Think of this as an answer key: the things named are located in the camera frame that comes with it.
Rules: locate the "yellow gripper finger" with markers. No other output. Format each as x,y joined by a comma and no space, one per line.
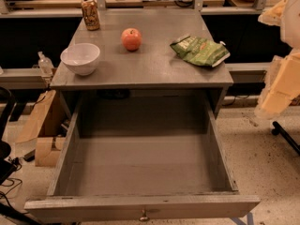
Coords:
282,86
272,16

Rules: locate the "red apple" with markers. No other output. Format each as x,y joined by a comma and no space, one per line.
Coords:
131,39

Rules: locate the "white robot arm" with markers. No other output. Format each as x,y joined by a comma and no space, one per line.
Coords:
290,25

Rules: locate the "open grey drawer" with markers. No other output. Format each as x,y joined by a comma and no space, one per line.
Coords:
162,154

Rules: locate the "brass drawer knob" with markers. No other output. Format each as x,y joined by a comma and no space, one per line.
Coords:
144,217

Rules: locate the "black chair base leg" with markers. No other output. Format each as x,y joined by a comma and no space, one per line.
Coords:
279,130

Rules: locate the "green chip bag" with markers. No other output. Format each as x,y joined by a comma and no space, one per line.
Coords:
200,51

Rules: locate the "grey wooden cabinet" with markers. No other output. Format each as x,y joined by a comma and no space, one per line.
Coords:
154,64

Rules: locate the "orange drink can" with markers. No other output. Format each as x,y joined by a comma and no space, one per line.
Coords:
90,14

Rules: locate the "white bowl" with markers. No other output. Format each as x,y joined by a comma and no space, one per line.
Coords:
81,58

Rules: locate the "clear plastic bottle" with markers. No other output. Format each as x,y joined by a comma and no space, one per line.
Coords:
45,64

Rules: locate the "brown cardboard box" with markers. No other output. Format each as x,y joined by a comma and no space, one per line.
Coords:
43,128

